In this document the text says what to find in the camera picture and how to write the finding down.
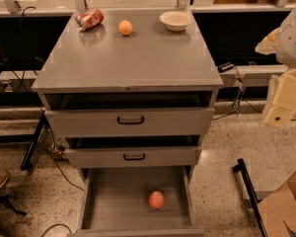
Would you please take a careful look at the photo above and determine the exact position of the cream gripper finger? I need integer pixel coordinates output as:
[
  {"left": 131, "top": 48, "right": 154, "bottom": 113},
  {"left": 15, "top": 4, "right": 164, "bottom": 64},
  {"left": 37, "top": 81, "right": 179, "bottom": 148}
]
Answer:
[
  {"left": 263, "top": 69, "right": 296, "bottom": 128},
  {"left": 255, "top": 29, "right": 279, "bottom": 55}
]

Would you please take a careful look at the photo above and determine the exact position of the red apple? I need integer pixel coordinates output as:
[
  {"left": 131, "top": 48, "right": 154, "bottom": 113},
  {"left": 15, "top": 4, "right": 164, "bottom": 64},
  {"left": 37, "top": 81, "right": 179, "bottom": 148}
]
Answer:
[{"left": 148, "top": 191, "right": 165, "bottom": 209}]

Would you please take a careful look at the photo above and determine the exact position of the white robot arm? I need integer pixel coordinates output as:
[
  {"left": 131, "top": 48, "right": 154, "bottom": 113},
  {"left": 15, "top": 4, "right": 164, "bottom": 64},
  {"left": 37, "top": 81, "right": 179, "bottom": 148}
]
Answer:
[{"left": 255, "top": 7, "right": 296, "bottom": 128}]

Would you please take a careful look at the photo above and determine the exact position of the grey drawer cabinet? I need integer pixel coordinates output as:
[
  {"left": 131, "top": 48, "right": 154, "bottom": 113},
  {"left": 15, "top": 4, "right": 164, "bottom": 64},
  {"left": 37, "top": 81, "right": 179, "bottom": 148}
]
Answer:
[{"left": 31, "top": 7, "right": 225, "bottom": 237}]

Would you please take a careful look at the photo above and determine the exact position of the grey middle drawer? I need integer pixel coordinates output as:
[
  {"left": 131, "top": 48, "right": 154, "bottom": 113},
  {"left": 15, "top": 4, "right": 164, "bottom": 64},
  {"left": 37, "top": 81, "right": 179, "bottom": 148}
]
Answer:
[{"left": 65, "top": 147, "right": 201, "bottom": 168}]

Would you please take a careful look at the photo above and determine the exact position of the grey drawer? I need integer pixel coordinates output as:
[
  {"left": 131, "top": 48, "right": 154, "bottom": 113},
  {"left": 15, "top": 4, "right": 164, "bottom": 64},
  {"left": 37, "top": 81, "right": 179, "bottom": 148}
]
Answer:
[
  {"left": 65, "top": 147, "right": 201, "bottom": 168},
  {"left": 68, "top": 167, "right": 204, "bottom": 237},
  {"left": 45, "top": 108, "right": 213, "bottom": 138}
]

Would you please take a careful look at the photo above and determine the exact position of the grey top drawer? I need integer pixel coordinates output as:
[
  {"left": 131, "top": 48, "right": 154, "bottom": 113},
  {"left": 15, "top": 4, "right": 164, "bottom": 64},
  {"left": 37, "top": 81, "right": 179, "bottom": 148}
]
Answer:
[{"left": 45, "top": 108, "right": 213, "bottom": 138}]

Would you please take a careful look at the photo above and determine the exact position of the grey bottom drawer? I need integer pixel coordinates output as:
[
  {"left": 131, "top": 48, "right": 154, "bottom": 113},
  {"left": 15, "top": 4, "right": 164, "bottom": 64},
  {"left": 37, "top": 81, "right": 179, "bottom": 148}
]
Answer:
[{"left": 68, "top": 167, "right": 204, "bottom": 237}]

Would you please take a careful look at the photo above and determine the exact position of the black power adapter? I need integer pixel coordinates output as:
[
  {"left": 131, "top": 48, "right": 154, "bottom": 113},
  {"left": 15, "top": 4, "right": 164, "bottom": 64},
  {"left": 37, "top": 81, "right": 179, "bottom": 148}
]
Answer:
[{"left": 218, "top": 62, "right": 234, "bottom": 73}]

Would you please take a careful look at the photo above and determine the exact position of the black metal stand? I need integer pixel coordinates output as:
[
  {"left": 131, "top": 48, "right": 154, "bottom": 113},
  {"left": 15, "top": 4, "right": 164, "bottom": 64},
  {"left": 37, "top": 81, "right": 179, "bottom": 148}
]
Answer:
[{"left": 233, "top": 158, "right": 268, "bottom": 237}]

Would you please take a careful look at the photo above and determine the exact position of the white bowl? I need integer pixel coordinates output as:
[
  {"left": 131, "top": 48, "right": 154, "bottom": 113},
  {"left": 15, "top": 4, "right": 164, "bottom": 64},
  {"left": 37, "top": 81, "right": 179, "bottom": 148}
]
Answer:
[{"left": 160, "top": 11, "right": 192, "bottom": 32}]

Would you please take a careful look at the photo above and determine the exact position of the cardboard box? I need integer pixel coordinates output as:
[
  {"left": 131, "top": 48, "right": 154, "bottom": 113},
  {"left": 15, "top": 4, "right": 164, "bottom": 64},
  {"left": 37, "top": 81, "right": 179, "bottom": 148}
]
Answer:
[{"left": 258, "top": 172, "right": 296, "bottom": 237}]

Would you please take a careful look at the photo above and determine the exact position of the orange fruit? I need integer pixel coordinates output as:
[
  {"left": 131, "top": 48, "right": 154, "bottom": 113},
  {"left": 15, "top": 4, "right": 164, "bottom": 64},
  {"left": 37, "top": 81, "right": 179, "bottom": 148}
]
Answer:
[{"left": 118, "top": 21, "right": 133, "bottom": 36}]

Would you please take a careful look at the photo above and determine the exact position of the red soda can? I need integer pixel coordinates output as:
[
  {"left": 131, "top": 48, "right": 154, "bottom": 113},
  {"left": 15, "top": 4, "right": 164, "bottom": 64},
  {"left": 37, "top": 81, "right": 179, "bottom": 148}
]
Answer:
[{"left": 75, "top": 9, "right": 104, "bottom": 32}]

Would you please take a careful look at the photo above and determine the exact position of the black table leg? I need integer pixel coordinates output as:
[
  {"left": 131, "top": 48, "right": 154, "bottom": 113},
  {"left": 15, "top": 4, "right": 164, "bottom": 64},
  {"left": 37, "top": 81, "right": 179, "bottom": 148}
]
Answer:
[{"left": 21, "top": 115, "right": 45, "bottom": 171}]

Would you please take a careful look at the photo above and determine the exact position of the black floor cable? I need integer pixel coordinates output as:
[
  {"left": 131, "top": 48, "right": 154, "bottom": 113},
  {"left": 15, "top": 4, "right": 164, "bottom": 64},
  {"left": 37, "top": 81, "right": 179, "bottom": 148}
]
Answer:
[{"left": 39, "top": 223, "right": 72, "bottom": 237}]

